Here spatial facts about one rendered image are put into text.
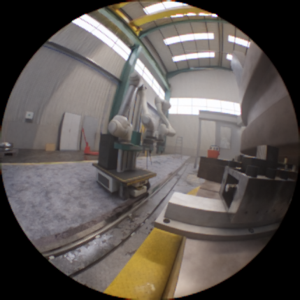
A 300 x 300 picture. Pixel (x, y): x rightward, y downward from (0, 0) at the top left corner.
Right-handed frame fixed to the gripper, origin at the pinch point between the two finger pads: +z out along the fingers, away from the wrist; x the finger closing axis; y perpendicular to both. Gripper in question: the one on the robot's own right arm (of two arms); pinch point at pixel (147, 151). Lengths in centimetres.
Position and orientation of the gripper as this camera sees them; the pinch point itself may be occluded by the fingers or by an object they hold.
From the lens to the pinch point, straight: 107.6
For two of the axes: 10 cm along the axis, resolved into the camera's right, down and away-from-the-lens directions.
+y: -8.2, -1.3, 5.6
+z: -1.2, 9.9, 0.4
